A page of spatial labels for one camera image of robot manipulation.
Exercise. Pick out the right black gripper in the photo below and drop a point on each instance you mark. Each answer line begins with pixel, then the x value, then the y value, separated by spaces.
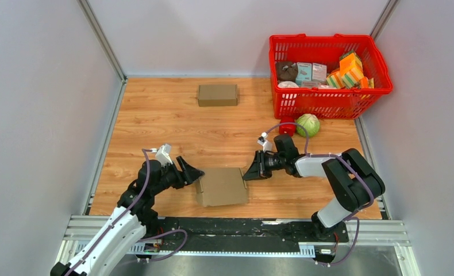
pixel 257 169

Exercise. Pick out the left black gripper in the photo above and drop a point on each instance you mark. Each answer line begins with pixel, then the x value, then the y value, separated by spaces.
pixel 182 179

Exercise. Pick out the cardboard sheet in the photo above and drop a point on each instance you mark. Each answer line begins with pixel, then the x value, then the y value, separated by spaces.
pixel 221 187

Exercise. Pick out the brown cardboard paper box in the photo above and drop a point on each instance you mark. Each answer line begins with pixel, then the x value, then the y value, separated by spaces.
pixel 217 95

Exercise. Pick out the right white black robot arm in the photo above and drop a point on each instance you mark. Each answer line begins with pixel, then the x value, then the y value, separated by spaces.
pixel 354 182

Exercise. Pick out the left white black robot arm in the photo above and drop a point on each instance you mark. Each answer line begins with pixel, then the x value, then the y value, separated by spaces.
pixel 132 219

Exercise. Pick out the red toy pepper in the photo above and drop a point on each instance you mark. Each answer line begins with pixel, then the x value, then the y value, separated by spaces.
pixel 288 127

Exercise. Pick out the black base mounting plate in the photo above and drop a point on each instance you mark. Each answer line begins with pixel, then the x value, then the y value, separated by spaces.
pixel 242 235

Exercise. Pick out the green toy cabbage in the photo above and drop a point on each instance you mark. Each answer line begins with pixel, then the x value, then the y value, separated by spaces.
pixel 309 125

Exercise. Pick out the white round lid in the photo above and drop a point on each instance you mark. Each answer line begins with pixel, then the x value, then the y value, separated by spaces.
pixel 287 85

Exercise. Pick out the brown round toy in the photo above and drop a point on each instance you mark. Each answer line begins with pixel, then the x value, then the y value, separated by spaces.
pixel 286 71

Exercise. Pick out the teal small carton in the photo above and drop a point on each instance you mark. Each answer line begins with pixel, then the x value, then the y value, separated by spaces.
pixel 304 73

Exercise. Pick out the grey small carton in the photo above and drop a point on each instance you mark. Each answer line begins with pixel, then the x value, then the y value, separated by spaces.
pixel 319 73

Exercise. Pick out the red plastic shopping basket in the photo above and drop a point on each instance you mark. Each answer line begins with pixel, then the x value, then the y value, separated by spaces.
pixel 320 99

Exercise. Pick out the orange green striped sponge stack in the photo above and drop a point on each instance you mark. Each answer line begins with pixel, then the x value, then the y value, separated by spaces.
pixel 349 74

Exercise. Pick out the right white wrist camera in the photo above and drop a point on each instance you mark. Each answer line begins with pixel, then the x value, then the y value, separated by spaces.
pixel 264 142

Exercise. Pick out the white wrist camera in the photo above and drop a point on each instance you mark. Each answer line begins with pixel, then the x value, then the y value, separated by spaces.
pixel 264 142
pixel 162 154

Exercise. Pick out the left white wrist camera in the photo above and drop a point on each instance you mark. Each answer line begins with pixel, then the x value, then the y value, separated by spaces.
pixel 162 154

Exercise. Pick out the aluminium frame rail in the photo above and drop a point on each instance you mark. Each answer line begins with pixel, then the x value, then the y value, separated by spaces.
pixel 375 247

